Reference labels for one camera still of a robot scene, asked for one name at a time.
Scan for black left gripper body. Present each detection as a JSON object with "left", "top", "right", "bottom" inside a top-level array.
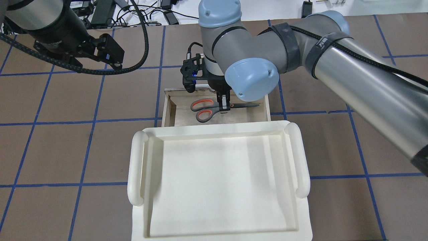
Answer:
[{"left": 33, "top": 33, "right": 124, "bottom": 70}]

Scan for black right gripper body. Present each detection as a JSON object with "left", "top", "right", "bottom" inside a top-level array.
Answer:
[{"left": 180, "top": 53, "right": 231, "bottom": 96}]

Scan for orange grey handled scissors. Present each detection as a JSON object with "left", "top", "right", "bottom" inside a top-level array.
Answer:
[{"left": 190, "top": 98, "right": 259, "bottom": 123}]

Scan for wooden drawer with white handle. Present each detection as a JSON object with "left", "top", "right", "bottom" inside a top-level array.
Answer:
[{"left": 162, "top": 84, "right": 272, "bottom": 127}]

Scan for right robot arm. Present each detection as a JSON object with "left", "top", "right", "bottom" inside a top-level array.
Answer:
[{"left": 181, "top": 0, "right": 428, "bottom": 175}]

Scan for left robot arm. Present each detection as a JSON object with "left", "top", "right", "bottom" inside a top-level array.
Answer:
[{"left": 1, "top": 0, "right": 124, "bottom": 72}]

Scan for black power brick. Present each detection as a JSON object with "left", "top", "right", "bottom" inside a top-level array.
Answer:
[{"left": 90, "top": 0, "right": 116, "bottom": 29}]

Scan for black power adapter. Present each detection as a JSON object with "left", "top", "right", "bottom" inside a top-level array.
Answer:
[{"left": 301, "top": 0, "right": 313, "bottom": 18}]

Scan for black braided left cable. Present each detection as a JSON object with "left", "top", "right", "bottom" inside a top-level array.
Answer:
[{"left": 0, "top": 0, "right": 149, "bottom": 75}]

